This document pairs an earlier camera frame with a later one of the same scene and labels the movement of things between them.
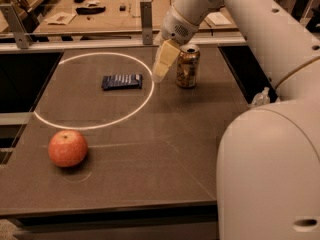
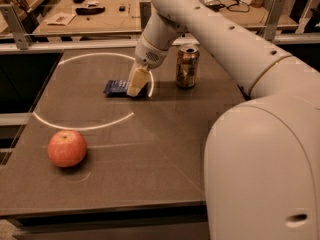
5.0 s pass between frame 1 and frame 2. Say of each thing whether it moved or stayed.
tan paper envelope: stayed
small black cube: stayed
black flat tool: stayed
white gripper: moved
